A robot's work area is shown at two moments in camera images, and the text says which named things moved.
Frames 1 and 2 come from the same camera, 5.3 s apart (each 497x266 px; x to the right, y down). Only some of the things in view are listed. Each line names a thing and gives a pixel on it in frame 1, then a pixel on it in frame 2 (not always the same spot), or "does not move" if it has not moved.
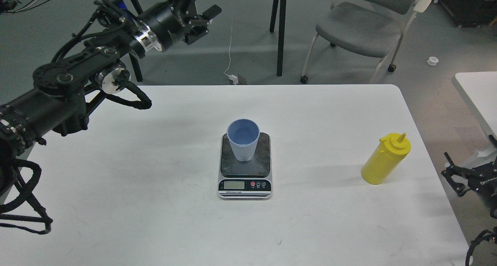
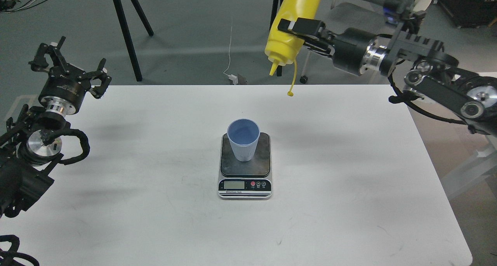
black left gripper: [169, 21] → [63, 87]
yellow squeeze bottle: [386, 158] → [283, 46]
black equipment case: [470, 6] does not move
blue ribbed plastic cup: [243, 134] does not move
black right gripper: [483, 179] → [355, 50]
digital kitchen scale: [251, 180] does not move
